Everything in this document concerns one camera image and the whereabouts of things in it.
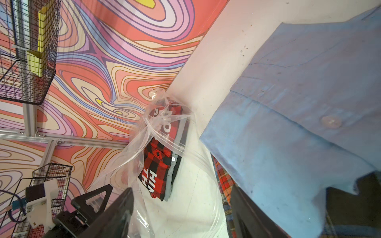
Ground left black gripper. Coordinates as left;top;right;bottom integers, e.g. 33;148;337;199
44;184;113;238

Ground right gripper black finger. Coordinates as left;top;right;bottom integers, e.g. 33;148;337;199
79;187;134;238

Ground clear plastic vacuum bag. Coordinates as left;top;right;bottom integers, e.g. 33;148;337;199
91;89;228;238

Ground red black buffalo plaid shirt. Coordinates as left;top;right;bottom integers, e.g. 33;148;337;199
139;100;190;201

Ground light blue shirt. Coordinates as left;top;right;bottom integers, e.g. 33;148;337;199
200;7;381;238

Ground yellow sticky note blocks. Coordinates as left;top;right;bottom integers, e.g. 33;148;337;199
27;1;55;77

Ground black wire basket left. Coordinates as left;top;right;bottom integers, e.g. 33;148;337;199
1;163;72;238

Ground black wire basket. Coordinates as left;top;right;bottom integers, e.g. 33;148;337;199
1;0;61;105
1;163;72;238

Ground black wire basket back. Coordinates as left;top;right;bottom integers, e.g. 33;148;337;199
1;0;61;105

